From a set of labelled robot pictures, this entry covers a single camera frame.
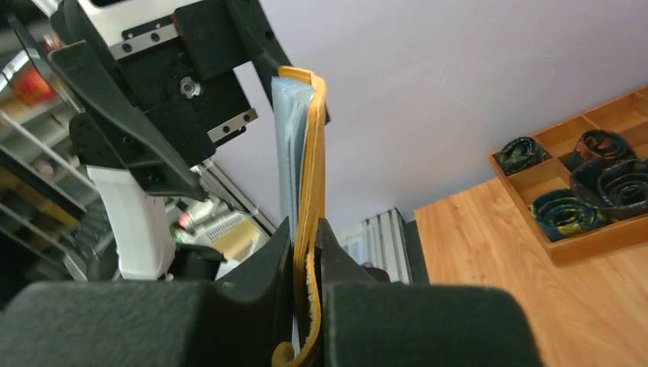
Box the black cable coil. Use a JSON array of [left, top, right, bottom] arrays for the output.
[[569, 158, 648, 222], [494, 136, 552, 177]]

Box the wooden compartment tray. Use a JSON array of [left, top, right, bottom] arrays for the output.
[[490, 88, 647, 265]]

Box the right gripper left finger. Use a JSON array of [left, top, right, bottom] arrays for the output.
[[1, 222, 292, 366]]

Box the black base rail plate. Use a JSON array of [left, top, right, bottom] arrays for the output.
[[403, 220, 429, 284]]

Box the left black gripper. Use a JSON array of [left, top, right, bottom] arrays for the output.
[[48, 0, 292, 201]]

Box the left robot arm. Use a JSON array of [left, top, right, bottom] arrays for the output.
[[49, 1, 329, 284]]

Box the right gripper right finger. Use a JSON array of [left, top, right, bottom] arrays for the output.
[[316, 219, 543, 366]]

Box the yellow leather card holder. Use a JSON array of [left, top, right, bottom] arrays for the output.
[[271, 66, 327, 366]]

